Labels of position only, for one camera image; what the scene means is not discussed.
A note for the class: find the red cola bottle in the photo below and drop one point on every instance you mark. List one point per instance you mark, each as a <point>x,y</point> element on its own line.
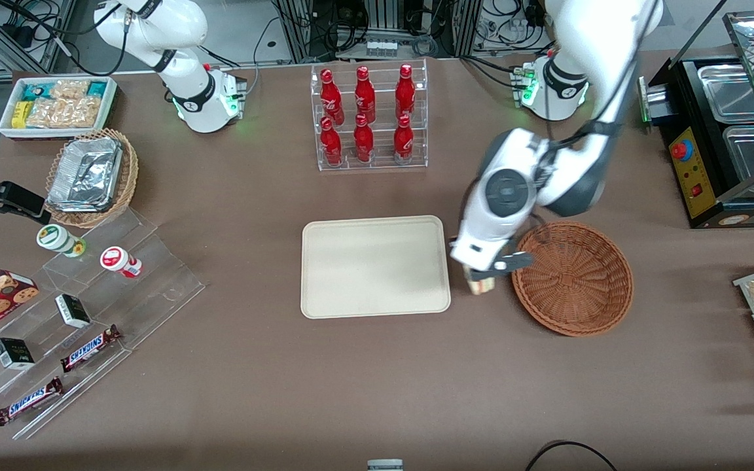
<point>404,140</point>
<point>364,140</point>
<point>331,98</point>
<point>405,91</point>
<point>365,95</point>
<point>331,145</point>

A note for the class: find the green cap yogurt bottle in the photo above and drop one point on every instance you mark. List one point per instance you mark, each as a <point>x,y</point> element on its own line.
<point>56,238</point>

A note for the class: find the yellow snack packet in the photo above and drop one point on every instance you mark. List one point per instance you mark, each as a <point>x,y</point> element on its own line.
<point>20,114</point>

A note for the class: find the aluminium foil container stack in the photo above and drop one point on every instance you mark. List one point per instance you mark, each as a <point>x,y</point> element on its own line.
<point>86,173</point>

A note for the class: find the triangular sandwich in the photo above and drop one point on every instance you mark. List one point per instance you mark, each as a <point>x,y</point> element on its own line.
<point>482,286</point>

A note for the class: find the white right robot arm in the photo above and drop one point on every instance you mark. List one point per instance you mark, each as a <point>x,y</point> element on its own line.
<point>200,98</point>

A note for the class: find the teal snack packet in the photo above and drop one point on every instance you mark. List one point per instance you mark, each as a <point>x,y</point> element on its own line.
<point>36,91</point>
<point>97,89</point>

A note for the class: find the beige rectangular tray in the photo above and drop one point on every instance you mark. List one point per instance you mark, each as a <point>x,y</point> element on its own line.
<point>375,267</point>

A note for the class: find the small black carton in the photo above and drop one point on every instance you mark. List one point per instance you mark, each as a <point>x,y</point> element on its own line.
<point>73,311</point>
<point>14,354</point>

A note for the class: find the clear acrylic bottle rack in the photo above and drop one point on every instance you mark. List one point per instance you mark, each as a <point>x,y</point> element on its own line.
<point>416,160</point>

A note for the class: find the small grey device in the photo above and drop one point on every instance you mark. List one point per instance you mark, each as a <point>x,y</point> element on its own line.
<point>385,465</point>

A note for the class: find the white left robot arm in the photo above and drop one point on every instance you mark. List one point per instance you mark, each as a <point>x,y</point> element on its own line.
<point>580,39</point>

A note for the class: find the light wicker basket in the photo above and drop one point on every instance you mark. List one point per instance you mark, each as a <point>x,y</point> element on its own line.
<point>129,176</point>

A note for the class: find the round brown wicker basket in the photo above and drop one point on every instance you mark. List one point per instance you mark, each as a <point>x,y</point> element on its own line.
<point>573,281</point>

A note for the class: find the black food warmer machine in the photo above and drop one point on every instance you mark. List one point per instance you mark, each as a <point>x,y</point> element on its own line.
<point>694,176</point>

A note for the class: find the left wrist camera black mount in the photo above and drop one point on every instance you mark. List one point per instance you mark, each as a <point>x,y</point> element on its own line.
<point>514,261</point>

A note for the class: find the clear acrylic step stand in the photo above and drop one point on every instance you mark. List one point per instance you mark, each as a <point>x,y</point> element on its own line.
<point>154,288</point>

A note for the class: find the Snickers chocolate bar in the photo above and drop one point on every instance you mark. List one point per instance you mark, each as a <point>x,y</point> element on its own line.
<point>29,401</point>
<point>89,348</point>

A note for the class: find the clear bag of crackers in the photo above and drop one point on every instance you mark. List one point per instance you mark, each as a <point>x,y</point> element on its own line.
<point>66,112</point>

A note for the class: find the red cap yogurt bottle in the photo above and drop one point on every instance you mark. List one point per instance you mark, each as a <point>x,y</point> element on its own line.
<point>115,259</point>

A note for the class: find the white plastic snack bin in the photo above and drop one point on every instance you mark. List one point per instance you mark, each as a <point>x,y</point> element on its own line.
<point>7,131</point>

